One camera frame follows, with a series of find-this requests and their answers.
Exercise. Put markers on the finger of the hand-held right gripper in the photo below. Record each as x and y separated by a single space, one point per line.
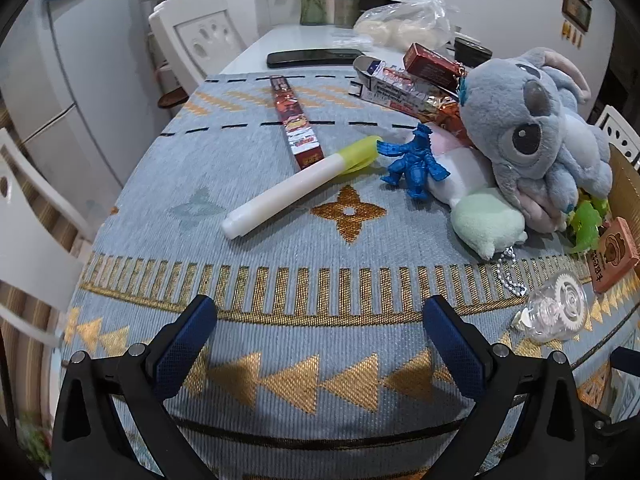
602 430
626 359

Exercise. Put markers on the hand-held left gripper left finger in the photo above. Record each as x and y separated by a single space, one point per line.
180 347

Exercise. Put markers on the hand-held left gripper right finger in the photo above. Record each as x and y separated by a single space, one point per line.
452 347

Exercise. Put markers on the brown bear print box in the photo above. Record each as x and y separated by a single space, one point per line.
614 255

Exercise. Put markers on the pink white green plush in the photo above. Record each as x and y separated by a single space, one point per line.
480 210

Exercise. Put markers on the green toy dinosaur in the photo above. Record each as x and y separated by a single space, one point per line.
587 222

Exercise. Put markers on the gold woven tray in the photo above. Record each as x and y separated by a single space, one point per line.
625 180

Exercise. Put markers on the blue toy figure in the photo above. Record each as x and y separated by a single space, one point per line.
412 160

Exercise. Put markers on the grey plush toy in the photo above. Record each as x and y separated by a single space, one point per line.
525 125

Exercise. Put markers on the long red card pack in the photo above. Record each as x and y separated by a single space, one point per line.
295 120

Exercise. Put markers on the white desktop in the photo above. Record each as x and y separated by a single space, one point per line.
295 39

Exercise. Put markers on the clear correction tape dispenser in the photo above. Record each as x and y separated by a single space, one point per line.
557 305

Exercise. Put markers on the blue-grey patterned table mat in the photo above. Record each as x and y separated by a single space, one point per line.
310 270

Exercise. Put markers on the white marker with yellow cap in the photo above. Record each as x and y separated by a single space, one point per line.
280 195

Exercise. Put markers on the orange snack packet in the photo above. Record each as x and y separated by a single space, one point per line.
447 115

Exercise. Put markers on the white refrigerator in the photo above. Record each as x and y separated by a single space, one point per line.
90 85

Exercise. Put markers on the red box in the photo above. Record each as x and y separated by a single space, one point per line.
432 67

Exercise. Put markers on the black bowl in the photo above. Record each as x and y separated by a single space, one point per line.
472 51

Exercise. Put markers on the white chair with paw cutouts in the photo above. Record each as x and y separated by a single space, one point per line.
200 35

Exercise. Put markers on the black phone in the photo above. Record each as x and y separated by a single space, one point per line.
315 57

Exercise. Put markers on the plastic bag of buns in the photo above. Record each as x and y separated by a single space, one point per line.
400 27

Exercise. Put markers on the glass jar blue lid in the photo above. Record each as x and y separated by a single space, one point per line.
346 7

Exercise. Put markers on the pink cup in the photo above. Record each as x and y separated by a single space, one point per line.
330 7

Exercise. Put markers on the framed wall picture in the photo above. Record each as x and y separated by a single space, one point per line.
576 9

